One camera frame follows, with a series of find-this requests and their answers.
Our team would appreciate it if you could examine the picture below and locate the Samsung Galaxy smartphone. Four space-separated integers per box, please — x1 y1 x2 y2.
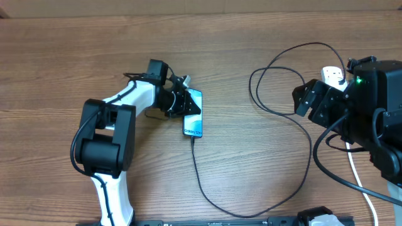
183 89 203 137

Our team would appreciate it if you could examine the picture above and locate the black USB charging cable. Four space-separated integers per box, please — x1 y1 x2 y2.
190 42 347 219

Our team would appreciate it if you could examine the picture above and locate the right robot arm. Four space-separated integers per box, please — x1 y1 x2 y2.
292 56 401 225

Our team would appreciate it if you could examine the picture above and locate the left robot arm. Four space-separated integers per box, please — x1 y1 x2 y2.
70 59 203 225

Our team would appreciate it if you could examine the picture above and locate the white charger adapter plug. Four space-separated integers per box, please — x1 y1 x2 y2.
332 78 348 92

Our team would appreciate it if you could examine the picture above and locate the white power strip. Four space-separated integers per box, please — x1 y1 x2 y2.
321 66 343 87

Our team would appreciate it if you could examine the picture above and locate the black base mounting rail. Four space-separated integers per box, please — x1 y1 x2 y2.
75 206 356 226

